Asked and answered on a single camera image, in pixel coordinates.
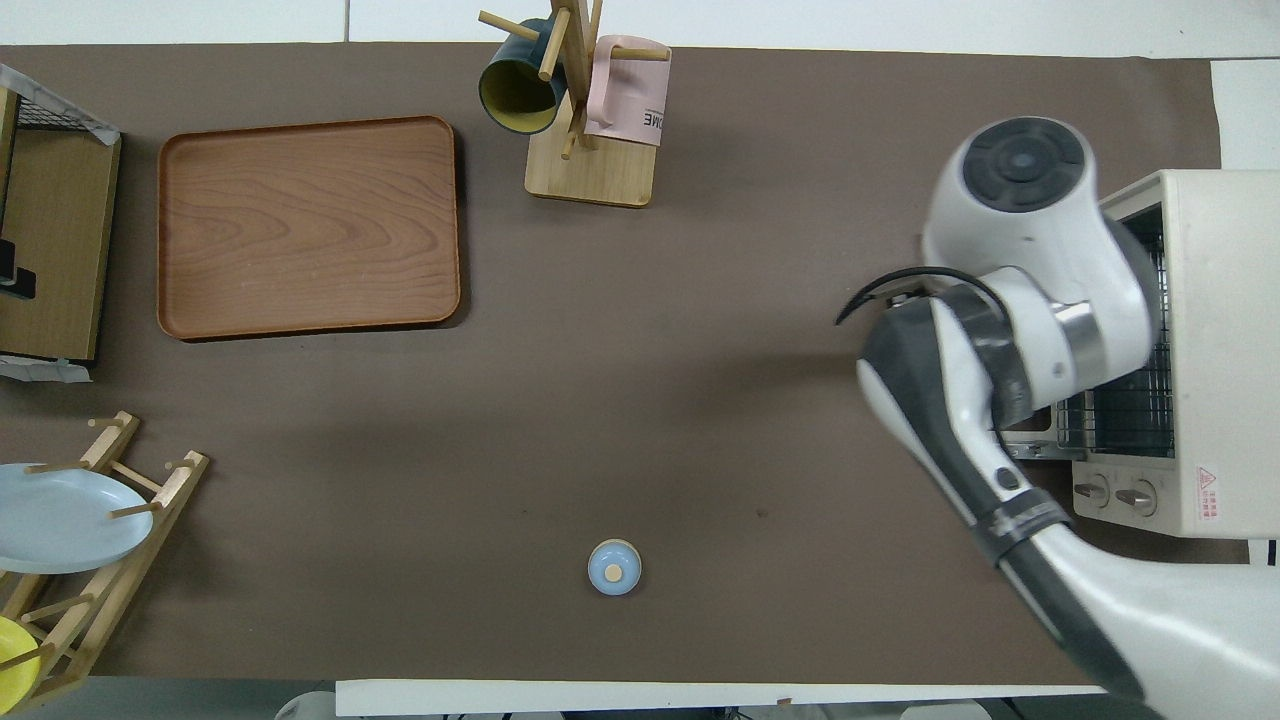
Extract wooden plate rack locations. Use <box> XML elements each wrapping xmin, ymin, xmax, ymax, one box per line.
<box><xmin>0</xmin><ymin>410</ymin><xmax>211</xmax><ymax>713</ymax></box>

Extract white plastic wrap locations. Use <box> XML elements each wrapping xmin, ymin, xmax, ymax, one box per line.
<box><xmin>0</xmin><ymin>354</ymin><xmax>94</xmax><ymax>384</ymax></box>
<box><xmin>0</xmin><ymin>62</ymin><xmax>123</xmax><ymax>149</ymax></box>

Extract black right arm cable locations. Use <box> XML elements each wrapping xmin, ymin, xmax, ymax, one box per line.
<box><xmin>835</xmin><ymin>266</ymin><xmax>1013</xmax><ymax>327</ymax></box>

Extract blue mug yellow inside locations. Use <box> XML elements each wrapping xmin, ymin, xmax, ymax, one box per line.
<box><xmin>478</xmin><ymin>18</ymin><xmax>569</xmax><ymax>136</ymax></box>

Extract yellow plate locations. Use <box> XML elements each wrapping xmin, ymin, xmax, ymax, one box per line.
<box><xmin>0</xmin><ymin>615</ymin><xmax>43</xmax><ymax>707</ymax></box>

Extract black wire basket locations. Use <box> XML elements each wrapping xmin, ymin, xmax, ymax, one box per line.
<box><xmin>16</xmin><ymin>96</ymin><xmax>107</xmax><ymax>134</ymax></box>

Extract metal oven wire rack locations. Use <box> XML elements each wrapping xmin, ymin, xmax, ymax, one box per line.
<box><xmin>1056</xmin><ymin>232</ymin><xmax>1177</xmax><ymax>457</ymax></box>

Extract white toaster oven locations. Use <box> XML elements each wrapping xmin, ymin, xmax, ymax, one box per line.
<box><xmin>1000</xmin><ymin>168</ymin><xmax>1280</xmax><ymax>541</ymax></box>

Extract wooden mug tree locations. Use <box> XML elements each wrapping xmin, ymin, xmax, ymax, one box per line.
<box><xmin>478</xmin><ymin>0</ymin><xmax>671</xmax><ymax>209</ymax></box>

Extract pink mug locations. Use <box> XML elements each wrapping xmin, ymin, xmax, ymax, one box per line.
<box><xmin>585</xmin><ymin>35</ymin><xmax>673</xmax><ymax>148</ymax></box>

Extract small blue call bell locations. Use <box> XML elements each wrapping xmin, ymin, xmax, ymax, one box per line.
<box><xmin>587</xmin><ymin>538</ymin><xmax>643</xmax><ymax>598</ymax></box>

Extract brown wooden tray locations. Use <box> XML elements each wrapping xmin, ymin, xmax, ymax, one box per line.
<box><xmin>157</xmin><ymin>115</ymin><xmax>463</xmax><ymax>343</ymax></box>

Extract brown table mat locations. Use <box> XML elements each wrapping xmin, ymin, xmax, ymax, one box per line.
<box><xmin>0</xmin><ymin>42</ymin><xmax>1226</xmax><ymax>691</ymax></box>

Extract light blue plate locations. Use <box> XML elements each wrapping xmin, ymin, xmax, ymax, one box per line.
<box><xmin>0</xmin><ymin>462</ymin><xmax>156</xmax><ymax>576</ymax></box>

